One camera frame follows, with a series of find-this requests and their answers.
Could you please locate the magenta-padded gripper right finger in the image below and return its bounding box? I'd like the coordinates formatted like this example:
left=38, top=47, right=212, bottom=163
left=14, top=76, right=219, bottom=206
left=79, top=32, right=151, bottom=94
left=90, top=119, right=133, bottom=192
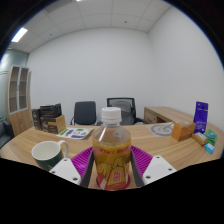
left=129, top=145, right=178, bottom=186

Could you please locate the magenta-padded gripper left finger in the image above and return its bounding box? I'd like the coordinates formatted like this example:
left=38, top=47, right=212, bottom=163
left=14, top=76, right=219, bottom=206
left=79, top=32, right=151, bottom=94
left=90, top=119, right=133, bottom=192
left=49, top=145, right=97, bottom=188

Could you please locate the orange-labelled drink bottle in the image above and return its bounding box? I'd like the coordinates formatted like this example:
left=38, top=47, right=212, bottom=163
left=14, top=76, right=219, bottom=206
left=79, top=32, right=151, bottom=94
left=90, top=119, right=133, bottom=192
left=91, top=106, right=132, bottom=191

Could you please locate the green and white mug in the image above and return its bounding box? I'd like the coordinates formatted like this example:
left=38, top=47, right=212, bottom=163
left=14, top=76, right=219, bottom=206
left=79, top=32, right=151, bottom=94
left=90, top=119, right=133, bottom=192
left=31, top=139, right=70, bottom=172

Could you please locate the round-printed white paper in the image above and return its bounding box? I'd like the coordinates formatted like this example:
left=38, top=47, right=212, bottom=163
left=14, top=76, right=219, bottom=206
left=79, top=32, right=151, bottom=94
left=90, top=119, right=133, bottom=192
left=144, top=122, right=175, bottom=138

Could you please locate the orange-brown cardboard box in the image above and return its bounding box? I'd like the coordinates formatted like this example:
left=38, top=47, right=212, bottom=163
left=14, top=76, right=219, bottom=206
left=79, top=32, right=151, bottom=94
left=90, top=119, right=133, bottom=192
left=171, top=121, right=197, bottom=142

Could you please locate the brown kraft box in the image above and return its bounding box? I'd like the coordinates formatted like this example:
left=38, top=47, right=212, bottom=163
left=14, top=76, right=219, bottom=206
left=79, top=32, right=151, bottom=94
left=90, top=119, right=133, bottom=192
left=39, top=114, right=67, bottom=135

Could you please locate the small tan box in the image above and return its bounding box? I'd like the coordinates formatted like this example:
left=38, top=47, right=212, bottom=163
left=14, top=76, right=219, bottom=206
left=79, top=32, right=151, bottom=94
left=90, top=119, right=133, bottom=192
left=192, top=131, right=209, bottom=147

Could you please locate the small light blue box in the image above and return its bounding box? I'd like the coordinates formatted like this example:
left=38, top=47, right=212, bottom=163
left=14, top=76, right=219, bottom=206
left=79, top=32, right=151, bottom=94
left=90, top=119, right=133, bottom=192
left=203, top=142, right=216, bottom=155

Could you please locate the wooden side desk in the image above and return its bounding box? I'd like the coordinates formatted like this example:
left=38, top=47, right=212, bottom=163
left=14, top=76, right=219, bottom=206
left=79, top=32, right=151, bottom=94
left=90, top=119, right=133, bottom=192
left=143, top=106, right=201, bottom=125

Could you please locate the dark brown upright box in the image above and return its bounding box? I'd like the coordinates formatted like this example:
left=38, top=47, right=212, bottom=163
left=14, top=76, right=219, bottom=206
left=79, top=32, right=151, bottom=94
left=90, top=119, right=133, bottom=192
left=31, top=108, right=42, bottom=131

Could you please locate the black office chair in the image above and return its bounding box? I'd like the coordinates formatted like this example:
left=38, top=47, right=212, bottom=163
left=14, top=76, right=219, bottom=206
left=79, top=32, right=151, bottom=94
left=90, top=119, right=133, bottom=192
left=69, top=100, right=98, bottom=126

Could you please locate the green box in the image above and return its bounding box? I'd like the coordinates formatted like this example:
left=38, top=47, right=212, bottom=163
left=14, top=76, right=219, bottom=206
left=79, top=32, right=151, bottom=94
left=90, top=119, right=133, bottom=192
left=203, top=128, right=218, bottom=147

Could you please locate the black box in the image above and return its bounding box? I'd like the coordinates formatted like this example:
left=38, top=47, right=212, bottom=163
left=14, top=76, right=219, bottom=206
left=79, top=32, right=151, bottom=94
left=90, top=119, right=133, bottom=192
left=39, top=103, right=63, bottom=118

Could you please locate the wooden shelf cabinet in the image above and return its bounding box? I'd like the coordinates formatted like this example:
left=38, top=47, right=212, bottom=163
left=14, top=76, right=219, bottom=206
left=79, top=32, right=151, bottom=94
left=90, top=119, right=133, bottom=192
left=5, top=64, right=34, bottom=137

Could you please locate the purple upright box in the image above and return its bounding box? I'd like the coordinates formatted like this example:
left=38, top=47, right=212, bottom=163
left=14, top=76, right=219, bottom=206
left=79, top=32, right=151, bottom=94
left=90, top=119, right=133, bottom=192
left=193, top=101, right=209, bottom=134

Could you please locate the grey mesh office chair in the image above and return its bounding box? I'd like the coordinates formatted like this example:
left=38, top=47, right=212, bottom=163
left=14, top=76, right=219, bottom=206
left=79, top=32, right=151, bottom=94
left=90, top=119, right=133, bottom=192
left=97, top=97, right=148, bottom=126

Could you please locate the black leather sofa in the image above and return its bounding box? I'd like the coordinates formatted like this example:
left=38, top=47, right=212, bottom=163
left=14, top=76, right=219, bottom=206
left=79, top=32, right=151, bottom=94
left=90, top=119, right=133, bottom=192
left=0, top=120, right=16, bottom=149

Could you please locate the small ceiling light panel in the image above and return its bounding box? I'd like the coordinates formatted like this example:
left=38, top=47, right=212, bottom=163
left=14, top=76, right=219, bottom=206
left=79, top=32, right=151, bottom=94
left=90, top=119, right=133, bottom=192
left=10, top=27, right=29, bottom=43

